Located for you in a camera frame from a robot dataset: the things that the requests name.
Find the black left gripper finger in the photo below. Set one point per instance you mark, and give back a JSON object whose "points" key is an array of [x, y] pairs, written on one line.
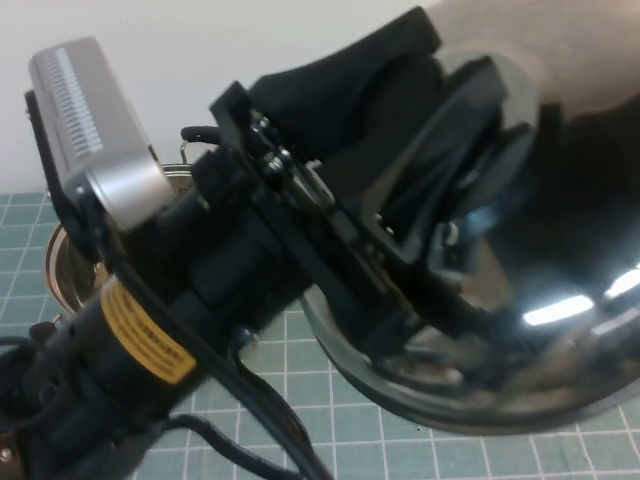
{"points": [[450, 170], [340, 85]]}

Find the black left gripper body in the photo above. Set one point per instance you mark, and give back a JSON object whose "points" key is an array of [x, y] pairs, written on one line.
{"points": [[235, 240]]}

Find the steel pot lid black knob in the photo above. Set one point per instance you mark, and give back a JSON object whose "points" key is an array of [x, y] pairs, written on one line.
{"points": [[550, 250]]}

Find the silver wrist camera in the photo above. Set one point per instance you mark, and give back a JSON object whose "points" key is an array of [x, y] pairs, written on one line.
{"points": [[95, 130]]}

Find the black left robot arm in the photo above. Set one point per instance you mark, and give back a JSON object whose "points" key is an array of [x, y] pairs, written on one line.
{"points": [[75, 365]]}

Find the teal grid tablecloth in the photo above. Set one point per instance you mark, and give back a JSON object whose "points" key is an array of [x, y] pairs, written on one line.
{"points": [[350, 440]]}

